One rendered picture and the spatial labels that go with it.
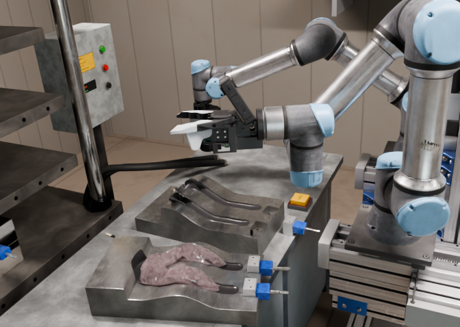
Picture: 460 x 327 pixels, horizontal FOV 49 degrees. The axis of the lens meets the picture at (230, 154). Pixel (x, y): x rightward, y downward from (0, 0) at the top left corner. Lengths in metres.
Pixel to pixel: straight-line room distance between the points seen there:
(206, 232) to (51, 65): 0.93
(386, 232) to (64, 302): 0.99
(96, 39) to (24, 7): 2.05
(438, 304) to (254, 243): 0.61
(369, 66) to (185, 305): 0.83
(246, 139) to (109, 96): 1.28
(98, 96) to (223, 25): 2.01
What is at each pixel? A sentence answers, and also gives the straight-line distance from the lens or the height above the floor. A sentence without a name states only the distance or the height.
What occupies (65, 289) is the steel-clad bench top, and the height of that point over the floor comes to 0.80.
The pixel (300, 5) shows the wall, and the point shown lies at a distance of 3.80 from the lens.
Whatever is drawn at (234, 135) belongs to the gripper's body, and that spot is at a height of 1.43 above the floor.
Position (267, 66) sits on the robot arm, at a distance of 1.77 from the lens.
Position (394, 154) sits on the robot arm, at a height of 1.26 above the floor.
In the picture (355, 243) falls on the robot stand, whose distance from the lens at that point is 1.42.
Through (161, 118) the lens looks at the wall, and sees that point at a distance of 4.64.
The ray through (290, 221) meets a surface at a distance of 1.83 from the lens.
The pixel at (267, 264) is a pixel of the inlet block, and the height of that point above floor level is 0.87.
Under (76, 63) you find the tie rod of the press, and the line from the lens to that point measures 1.94.
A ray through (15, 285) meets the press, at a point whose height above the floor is 0.79.
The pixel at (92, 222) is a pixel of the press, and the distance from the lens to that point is 2.10.
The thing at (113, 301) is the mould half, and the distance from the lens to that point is 1.56.
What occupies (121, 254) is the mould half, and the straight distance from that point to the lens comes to 1.66.
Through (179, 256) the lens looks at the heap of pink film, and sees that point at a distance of 1.61.
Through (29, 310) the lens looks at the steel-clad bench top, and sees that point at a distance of 1.73.
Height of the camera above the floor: 1.86
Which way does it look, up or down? 25 degrees down
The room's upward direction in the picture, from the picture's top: 4 degrees counter-clockwise
